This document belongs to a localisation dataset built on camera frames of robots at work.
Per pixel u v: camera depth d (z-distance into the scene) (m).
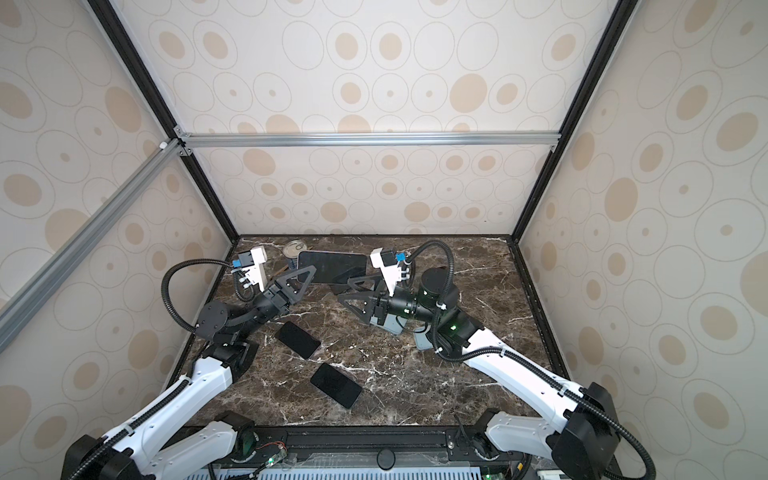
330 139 0.91
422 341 0.92
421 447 0.75
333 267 0.63
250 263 0.57
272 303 0.57
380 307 0.55
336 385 0.84
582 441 0.38
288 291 0.59
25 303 0.52
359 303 1.01
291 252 1.00
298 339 0.92
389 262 0.55
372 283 0.62
